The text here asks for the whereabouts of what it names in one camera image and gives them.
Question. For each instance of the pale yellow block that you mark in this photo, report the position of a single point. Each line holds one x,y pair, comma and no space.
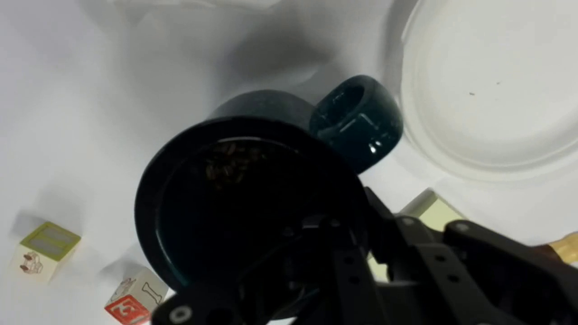
434,210

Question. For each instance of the dark teal ceramic mug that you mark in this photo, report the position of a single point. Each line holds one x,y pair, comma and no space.
199,181

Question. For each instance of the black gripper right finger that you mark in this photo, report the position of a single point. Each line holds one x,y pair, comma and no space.
470,276

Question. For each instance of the white round plate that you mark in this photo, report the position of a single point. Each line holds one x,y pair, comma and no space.
494,78

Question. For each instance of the cream toy block green face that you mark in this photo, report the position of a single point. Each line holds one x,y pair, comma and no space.
48,240

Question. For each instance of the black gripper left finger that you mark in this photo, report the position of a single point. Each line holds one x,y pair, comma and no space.
277,282

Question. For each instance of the red letter toy block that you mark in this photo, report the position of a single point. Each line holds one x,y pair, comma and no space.
136,298

